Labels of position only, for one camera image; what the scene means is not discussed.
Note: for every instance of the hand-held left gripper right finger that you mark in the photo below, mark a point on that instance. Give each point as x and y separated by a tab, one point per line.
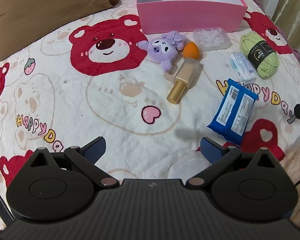
211	150

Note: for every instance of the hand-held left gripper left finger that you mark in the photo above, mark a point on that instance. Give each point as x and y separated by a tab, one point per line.
97	146

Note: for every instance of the blue wet wipe packet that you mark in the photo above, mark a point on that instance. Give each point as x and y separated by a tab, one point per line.
232	112

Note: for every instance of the white tissue packet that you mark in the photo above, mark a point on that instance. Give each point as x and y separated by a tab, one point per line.
241	66

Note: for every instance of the foundation bottle with gold cap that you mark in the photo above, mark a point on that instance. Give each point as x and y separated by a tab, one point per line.
185	75

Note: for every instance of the green yarn ball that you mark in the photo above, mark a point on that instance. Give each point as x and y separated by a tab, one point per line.
247	42

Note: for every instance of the orange makeup sponge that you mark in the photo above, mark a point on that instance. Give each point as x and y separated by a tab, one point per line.
192	51

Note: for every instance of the purple plush toy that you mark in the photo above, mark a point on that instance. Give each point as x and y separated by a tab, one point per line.
160	52

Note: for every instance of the pink cardboard box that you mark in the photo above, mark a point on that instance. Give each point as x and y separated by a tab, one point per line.
190	17

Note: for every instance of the bear printed blanket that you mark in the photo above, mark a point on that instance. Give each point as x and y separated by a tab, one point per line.
115	100

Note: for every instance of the beige fluffy clothing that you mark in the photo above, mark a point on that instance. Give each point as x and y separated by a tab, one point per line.
296	162

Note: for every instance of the beige curtain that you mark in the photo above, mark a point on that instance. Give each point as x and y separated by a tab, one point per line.
290	5

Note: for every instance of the clear plastic box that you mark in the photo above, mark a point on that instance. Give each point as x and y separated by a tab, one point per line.
211	38

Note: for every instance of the black phone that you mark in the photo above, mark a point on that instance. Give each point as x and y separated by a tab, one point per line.
2	207

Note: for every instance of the purple cloth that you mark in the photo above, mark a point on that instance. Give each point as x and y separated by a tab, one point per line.
255	0

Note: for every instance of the brown pillow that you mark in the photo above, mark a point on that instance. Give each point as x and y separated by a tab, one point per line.
40	12

